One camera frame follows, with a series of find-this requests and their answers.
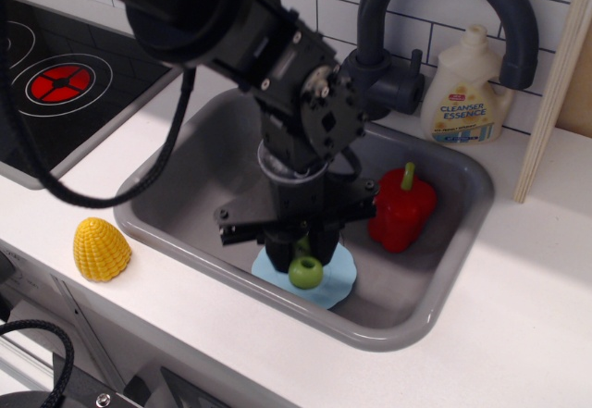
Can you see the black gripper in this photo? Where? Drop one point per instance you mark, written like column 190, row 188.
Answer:
column 279, row 214

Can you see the green handled grey spatula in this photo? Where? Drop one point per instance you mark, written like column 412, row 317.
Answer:
column 305, row 271

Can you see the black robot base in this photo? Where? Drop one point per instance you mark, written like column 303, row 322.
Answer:
column 72, row 386

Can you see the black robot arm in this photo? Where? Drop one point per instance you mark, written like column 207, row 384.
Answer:
column 309, row 117

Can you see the light blue plate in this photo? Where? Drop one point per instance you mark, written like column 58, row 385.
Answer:
column 339, row 277

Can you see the grey sink basin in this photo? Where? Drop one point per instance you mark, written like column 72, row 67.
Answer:
column 396, row 297

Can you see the red toy bell pepper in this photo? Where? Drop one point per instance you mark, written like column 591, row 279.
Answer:
column 403, row 205

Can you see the dark grey faucet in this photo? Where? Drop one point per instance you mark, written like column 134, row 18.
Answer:
column 383, row 86

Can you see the yellow toy corn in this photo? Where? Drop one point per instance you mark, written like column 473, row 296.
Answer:
column 100, row 251

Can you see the white cleanser bottle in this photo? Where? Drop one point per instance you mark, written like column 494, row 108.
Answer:
column 460, row 105

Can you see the black toy stove top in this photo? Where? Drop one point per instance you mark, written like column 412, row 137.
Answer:
column 73, row 82

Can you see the light wooden side panel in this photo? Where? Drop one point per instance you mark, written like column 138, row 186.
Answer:
column 561, row 72

